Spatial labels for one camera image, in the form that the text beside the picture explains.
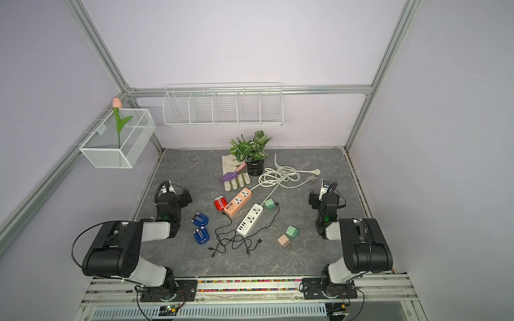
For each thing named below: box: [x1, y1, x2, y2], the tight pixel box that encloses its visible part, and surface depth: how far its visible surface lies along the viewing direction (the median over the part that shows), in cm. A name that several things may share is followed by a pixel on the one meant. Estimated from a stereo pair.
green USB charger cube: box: [264, 198, 276, 212], surface depth 96 cm
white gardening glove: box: [222, 154, 251, 192], surface depth 110 cm
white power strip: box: [236, 203, 264, 237], surface depth 91 cm
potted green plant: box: [227, 130, 273, 177], surface depth 91 cm
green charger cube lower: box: [285, 224, 300, 239], surface depth 88 cm
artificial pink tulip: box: [112, 96, 134, 149], surface depth 85 cm
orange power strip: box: [223, 187, 253, 217], surface depth 98 cm
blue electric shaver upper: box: [191, 212, 210, 228], surface depth 91 cm
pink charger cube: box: [277, 234, 292, 249], surface depth 85 cm
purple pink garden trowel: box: [219, 161, 247, 182], surface depth 110 cm
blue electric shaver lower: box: [193, 226, 211, 245], surface depth 86 cm
